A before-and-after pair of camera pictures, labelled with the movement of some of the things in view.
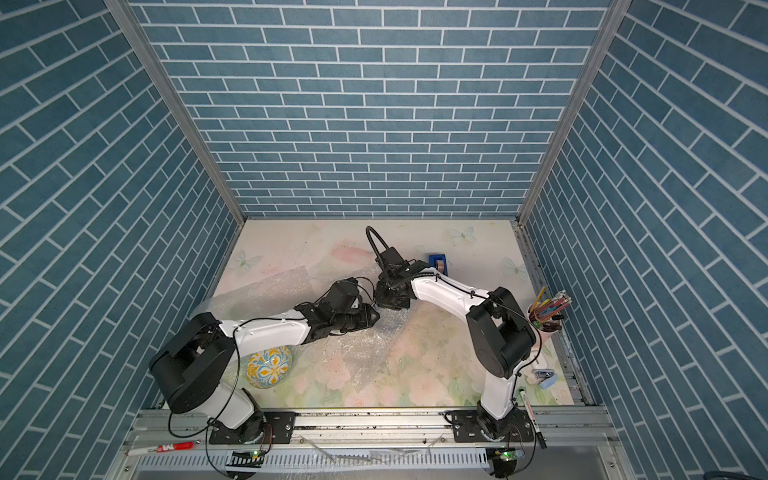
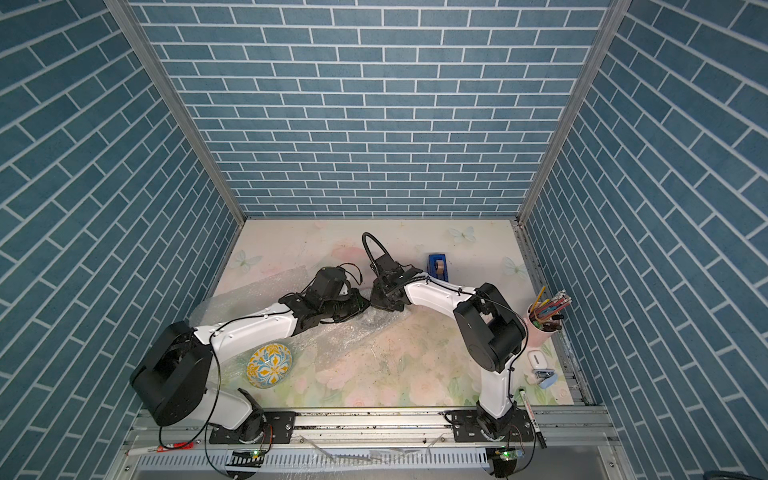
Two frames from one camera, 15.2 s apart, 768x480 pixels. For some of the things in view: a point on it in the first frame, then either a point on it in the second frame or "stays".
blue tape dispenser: (432, 258) stays
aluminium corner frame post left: (144, 44) stays
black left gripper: (366, 317) to (356, 303)
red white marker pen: (162, 448) stays
